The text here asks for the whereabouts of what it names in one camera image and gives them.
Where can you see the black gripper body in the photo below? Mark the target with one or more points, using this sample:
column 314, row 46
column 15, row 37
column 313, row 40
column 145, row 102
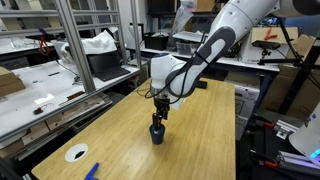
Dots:
column 162, row 105

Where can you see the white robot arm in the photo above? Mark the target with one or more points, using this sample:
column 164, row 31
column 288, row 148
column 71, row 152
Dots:
column 173, row 79

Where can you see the white crumpled cloth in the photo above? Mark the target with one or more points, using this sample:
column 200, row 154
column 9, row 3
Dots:
column 102, row 43

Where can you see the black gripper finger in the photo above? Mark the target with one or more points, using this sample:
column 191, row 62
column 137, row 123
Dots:
column 164, row 116
column 155, row 119

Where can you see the black laptop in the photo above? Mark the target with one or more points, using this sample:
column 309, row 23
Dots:
column 106, row 66

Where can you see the black camera on stand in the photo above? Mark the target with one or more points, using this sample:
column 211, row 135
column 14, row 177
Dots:
column 266, row 47

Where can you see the right aluminium extrusion bar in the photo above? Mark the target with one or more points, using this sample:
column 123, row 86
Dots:
column 297, row 163

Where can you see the orange black clamp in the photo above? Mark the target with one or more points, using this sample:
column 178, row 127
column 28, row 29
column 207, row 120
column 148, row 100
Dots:
column 263, row 121
column 261, row 158

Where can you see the brown cardboard box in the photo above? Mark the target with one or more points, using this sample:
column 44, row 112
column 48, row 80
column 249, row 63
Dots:
column 9, row 82

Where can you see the dark blue cup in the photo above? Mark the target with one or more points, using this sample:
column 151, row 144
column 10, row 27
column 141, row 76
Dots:
column 157, row 134

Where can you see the white round disc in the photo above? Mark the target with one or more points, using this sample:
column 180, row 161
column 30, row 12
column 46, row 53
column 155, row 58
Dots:
column 76, row 152

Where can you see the right orange black clamp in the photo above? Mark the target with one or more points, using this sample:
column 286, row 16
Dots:
column 261, row 158

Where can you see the left orange black clamp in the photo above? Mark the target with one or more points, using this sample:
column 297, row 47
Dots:
column 263, row 121

